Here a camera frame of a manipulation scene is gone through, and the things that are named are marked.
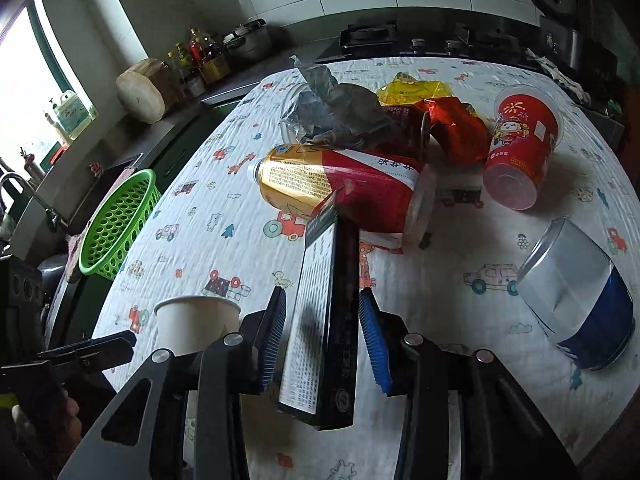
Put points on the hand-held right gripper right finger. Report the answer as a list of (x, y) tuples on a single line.
[(372, 340)]

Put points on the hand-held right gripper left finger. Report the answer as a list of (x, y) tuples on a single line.
[(272, 330)]

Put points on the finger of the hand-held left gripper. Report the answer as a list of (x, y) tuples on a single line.
[(112, 342), (85, 362)]

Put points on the black carton box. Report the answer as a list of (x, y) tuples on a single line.
[(345, 310)]

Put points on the green plastic basket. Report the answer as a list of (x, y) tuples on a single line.
[(115, 230)]

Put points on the red soda can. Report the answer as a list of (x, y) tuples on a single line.
[(405, 130)]

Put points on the red plastic cup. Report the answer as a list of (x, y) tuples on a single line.
[(520, 155)]

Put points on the person's left hand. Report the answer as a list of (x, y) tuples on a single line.
[(55, 425)]

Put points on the white paper cup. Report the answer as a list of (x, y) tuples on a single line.
[(195, 320)]

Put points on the red and gold can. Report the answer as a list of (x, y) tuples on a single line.
[(360, 185)]

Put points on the metal faucet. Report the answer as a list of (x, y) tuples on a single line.
[(20, 185)]

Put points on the orange snack wrapper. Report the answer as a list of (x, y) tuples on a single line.
[(455, 130)]

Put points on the dish soap bottle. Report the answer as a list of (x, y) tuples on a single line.
[(72, 115)]

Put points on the grey crumpled foil bag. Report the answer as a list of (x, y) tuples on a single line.
[(345, 105)]

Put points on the yellow plastic wrapper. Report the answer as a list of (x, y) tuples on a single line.
[(415, 91)]

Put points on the round wooden chopping block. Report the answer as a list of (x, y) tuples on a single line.
[(145, 87)]

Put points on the dark bottle yellow cap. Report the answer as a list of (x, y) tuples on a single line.
[(179, 62)]

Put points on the metal pot with lid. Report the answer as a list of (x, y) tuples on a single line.
[(247, 40)]

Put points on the red sauce bottle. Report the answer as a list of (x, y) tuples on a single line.
[(196, 47)]

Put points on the silver hob knob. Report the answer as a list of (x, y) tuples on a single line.
[(417, 45), (452, 46)]

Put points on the black burner grate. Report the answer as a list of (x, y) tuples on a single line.
[(495, 39), (370, 35)]

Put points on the black gas hob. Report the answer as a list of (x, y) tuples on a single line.
[(430, 35)]

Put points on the crumpled white rag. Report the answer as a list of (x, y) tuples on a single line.
[(565, 80)]

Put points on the black kitchen appliance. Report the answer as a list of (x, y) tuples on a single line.
[(575, 45)]

